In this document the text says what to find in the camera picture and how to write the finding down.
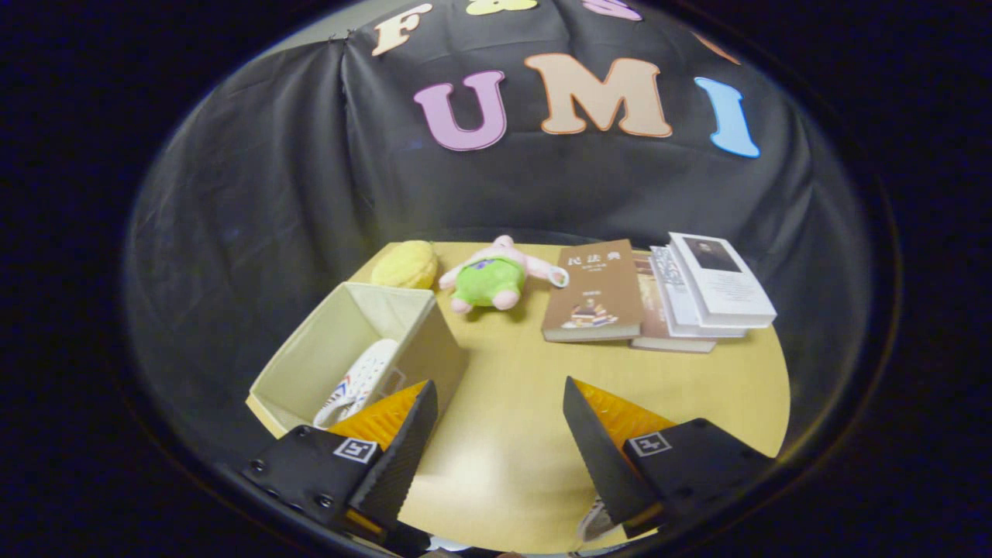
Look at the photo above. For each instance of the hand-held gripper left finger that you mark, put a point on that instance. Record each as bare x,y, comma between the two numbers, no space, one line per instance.
403,457

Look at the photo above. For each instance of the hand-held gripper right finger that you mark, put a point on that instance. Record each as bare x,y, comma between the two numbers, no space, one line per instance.
597,457

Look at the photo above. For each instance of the white shoe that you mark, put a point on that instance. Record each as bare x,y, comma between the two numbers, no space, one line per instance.
593,523
364,376

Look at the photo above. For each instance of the brown fabric storage box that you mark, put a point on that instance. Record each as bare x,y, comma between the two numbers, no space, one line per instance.
325,349

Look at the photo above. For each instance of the brown book under white books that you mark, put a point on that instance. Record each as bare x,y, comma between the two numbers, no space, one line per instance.
659,337

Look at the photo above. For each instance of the brown book with illustrated cover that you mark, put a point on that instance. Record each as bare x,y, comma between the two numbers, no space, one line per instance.
593,291

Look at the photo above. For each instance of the white book with patterned cover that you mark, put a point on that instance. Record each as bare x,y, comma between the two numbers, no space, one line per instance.
682,306

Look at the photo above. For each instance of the yellow plush toy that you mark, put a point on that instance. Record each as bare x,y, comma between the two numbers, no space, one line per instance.
404,265

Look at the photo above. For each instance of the green and pink plush toy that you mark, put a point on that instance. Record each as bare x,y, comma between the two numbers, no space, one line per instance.
488,283

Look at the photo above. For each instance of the white book with portrait photo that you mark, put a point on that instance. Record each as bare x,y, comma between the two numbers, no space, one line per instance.
725,283

